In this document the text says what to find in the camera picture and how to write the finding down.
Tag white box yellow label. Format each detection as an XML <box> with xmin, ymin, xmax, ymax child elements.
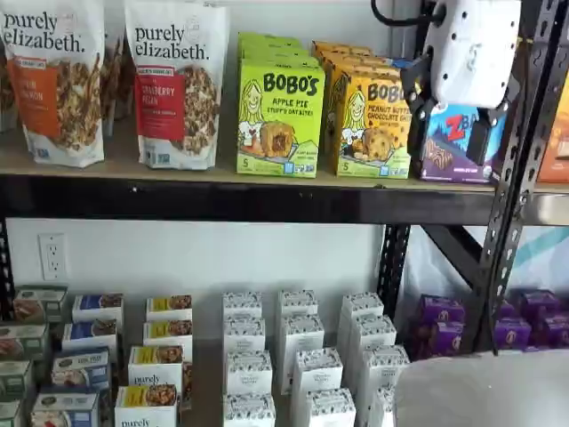
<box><xmin>141</xmin><ymin>318</ymin><xmax>194</xmax><ymax>350</ymax></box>
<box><xmin>114</xmin><ymin>383</ymin><xmax>181</xmax><ymax>427</ymax></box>
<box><xmin>145</xmin><ymin>293</ymin><xmax>194</xmax><ymax>322</ymax></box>
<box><xmin>127</xmin><ymin>344</ymin><xmax>194</xmax><ymax>389</ymax></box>

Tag blue oatmeal box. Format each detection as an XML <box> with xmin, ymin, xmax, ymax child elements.
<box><xmin>29</xmin><ymin>390</ymin><xmax>100</xmax><ymax>427</ymax></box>
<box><xmin>51</xmin><ymin>347</ymin><xmax>112</xmax><ymax>393</ymax></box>
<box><xmin>60</xmin><ymin>318</ymin><xmax>119</xmax><ymax>353</ymax></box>
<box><xmin>71</xmin><ymin>292</ymin><xmax>124</xmax><ymax>325</ymax></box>

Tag white patterned small cartons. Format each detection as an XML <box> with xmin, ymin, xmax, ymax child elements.
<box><xmin>0</xmin><ymin>288</ymin><xmax>414</xmax><ymax>427</ymax></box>

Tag orange label granola bag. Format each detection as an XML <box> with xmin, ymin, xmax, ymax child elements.
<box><xmin>0</xmin><ymin>0</ymin><xmax>107</xmax><ymax>169</ymax></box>

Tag white granola bag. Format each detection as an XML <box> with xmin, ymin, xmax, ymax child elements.
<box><xmin>0</xmin><ymin>42</ymin><xmax>21</xmax><ymax>134</ymax></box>

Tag black metal shelf rack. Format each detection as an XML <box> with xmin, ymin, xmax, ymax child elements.
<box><xmin>501</xmin><ymin>0</ymin><xmax>569</xmax><ymax>228</ymax></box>
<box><xmin>0</xmin><ymin>0</ymin><xmax>561</xmax><ymax>357</ymax></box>

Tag white organic pastry box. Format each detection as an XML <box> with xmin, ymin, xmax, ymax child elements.
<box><xmin>304</xmin><ymin>387</ymin><xmax>357</xmax><ymax>427</ymax></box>
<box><xmin>340</xmin><ymin>291</ymin><xmax>385</xmax><ymax>352</ymax></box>
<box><xmin>348</xmin><ymin>314</ymin><xmax>398</xmax><ymax>357</ymax></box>
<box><xmin>222</xmin><ymin>316</ymin><xmax>267</xmax><ymax>355</ymax></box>
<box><xmin>221</xmin><ymin>392</ymin><xmax>277</xmax><ymax>427</ymax></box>
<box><xmin>225</xmin><ymin>349</ymin><xmax>274</xmax><ymax>397</ymax></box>
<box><xmin>357</xmin><ymin>343</ymin><xmax>411</xmax><ymax>410</ymax></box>
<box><xmin>276</xmin><ymin>289</ymin><xmax>320</xmax><ymax>318</ymax></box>
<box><xmin>220</xmin><ymin>290</ymin><xmax>264</xmax><ymax>320</ymax></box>
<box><xmin>290</xmin><ymin>346</ymin><xmax>344</xmax><ymax>401</ymax></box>
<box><xmin>279</xmin><ymin>313</ymin><xmax>326</xmax><ymax>392</ymax></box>
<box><xmin>367</xmin><ymin>384</ymin><xmax>401</xmax><ymax>427</ymax></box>

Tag orange cardboard box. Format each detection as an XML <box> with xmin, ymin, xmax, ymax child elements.
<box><xmin>536</xmin><ymin>100</ymin><xmax>569</xmax><ymax>184</ymax></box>

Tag blue purple Zbar box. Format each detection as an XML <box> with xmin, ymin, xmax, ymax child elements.
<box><xmin>390</xmin><ymin>56</ymin><xmax>428</xmax><ymax>71</ymax></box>
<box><xmin>417</xmin><ymin>102</ymin><xmax>509</xmax><ymax>185</ymax></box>

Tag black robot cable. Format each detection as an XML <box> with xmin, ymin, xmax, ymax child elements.
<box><xmin>370</xmin><ymin>0</ymin><xmax>445</xmax><ymax>27</ymax></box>

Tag red label granola bag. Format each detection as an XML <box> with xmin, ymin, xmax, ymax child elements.
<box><xmin>123</xmin><ymin>0</ymin><xmax>232</xmax><ymax>172</ymax></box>

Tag white wall outlet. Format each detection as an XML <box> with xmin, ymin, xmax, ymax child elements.
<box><xmin>37</xmin><ymin>232</ymin><xmax>68</xmax><ymax>282</ymax></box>

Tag green oatmeal box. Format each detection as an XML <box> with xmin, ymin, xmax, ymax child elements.
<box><xmin>12</xmin><ymin>284</ymin><xmax>68</xmax><ymax>324</ymax></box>
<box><xmin>0</xmin><ymin>359</ymin><xmax>36</xmax><ymax>400</ymax></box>
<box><xmin>0</xmin><ymin>399</ymin><xmax>24</xmax><ymax>427</ymax></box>
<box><xmin>0</xmin><ymin>323</ymin><xmax>51</xmax><ymax>362</ymax></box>

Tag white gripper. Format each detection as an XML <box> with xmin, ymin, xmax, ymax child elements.
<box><xmin>399</xmin><ymin>0</ymin><xmax>522</xmax><ymax>175</ymax></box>

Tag green Bobo's apple pie box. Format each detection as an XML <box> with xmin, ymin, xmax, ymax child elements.
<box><xmin>238</xmin><ymin>45</ymin><xmax>319</xmax><ymax>60</ymax></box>
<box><xmin>237</xmin><ymin>30</ymin><xmax>304</xmax><ymax>42</ymax></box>
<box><xmin>234</xmin><ymin>56</ymin><xmax>327</xmax><ymax>180</ymax></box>
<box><xmin>238</xmin><ymin>37</ymin><xmax>311</xmax><ymax>49</ymax></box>

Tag yellow Bobo's peanut butter box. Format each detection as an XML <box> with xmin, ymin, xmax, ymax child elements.
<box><xmin>317</xmin><ymin>49</ymin><xmax>389</xmax><ymax>64</ymax></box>
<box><xmin>327</xmin><ymin>65</ymin><xmax>413</xmax><ymax>180</ymax></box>
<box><xmin>323</xmin><ymin>60</ymin><xmax>402</xmax><ymax>75</ymax></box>
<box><xmin>310</xmin><ymin>40</ymin><xmax>374</xmax><ymax>53</ymax></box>

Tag wooden shelf board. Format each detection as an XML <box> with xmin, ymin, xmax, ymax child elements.
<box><xmin>0</xmin><ymin>117</ymin><xmax>506</xmax><ymax>195</ymax></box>
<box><xmin>528</xmin><ymin>180</ymin><xmax>569</xmax><ymax>196</ymax></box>

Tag white teal plastic sheet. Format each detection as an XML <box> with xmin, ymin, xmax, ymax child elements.
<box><xmin>402</xmin><ymin>224</ymin><xmax>569</xmax><ymax>312</ymax></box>

